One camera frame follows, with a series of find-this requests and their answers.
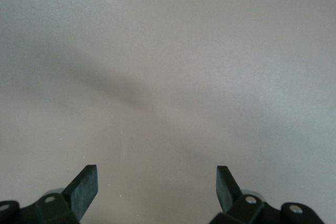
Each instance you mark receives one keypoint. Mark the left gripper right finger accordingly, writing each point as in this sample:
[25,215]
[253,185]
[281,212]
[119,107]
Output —
[225,192]

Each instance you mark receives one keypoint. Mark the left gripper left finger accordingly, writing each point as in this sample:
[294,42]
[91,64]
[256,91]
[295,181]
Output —
[84,192]

